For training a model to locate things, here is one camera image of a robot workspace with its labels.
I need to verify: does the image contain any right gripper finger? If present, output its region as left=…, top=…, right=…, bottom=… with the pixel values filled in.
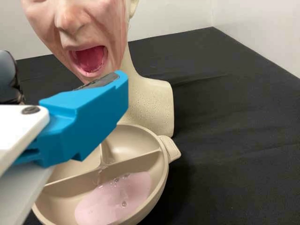
left=13, top=69, right=129, bottom=168

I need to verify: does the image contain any beige divided bowl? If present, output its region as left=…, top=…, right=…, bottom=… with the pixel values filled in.
left=31, top=123, right=182, bottom=225

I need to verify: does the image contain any dummy head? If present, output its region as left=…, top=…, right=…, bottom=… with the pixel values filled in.
left=23, top=0, right=175, bottom=141

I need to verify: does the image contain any pink liquid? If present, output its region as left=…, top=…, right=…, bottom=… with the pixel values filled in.
left=74, top=172, right=153, bottom=225

